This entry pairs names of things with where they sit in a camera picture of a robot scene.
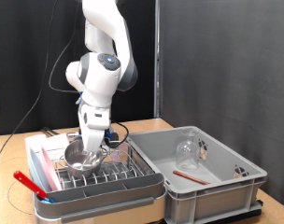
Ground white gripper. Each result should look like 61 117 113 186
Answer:
80 127 109 158

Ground stainless steel pot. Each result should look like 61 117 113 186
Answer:
57 138 109 180

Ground pink plastic plate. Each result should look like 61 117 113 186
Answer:
39 144 64 191

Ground clear wine glass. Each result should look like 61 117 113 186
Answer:
175 128 201 172

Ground white box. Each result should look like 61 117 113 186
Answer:
42 133 71 154

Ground grey cutlery holder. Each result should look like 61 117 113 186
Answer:
34 173 165 214

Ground light blue plastic plate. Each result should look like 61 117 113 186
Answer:
27 145 52 194

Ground brown wooden stick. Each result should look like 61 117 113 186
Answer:
172 169 211 186

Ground black backdrop curtain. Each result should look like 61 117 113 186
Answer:
0 0 157 136

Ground grey plastic crate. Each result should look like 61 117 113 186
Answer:
124 125 268 224

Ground dark grey backdrop panel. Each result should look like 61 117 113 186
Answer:
159 0 284 211

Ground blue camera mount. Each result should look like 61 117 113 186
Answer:
104 126 113 141

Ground black camera cable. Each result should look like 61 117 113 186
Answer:
48 0 131 149

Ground black cables on table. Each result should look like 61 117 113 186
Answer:
40 126 61 138

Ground blue handled utensil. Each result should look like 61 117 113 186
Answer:
40 196 58 205

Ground steel wire dish rack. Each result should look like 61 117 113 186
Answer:
32 140 168 224

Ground long hanging black cable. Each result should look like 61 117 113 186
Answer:
0 0 60 164

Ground aluminium frame post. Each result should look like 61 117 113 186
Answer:
153 0 162 119

